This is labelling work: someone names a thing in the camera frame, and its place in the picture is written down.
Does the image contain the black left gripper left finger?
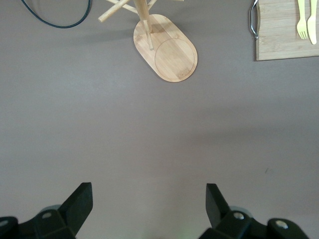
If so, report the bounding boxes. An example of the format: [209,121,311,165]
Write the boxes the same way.
[0,182,94,239]

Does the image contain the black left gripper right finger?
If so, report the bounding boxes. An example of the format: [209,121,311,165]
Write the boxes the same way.
[199,183,310,239]

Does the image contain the brown table cover sheet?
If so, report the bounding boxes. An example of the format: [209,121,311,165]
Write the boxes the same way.
[0,0,319,239]

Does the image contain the wooden mug tree stand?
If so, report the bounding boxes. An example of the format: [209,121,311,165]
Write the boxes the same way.
[98,0,199,83]

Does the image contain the yellow plastic fork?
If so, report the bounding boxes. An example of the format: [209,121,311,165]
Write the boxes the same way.
[296,0,309,40]

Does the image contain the yellow plastic knife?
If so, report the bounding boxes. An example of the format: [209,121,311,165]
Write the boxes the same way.
[307,0,318,45]

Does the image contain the long black looped cable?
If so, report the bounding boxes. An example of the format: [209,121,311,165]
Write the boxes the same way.
[21,0,92,29]

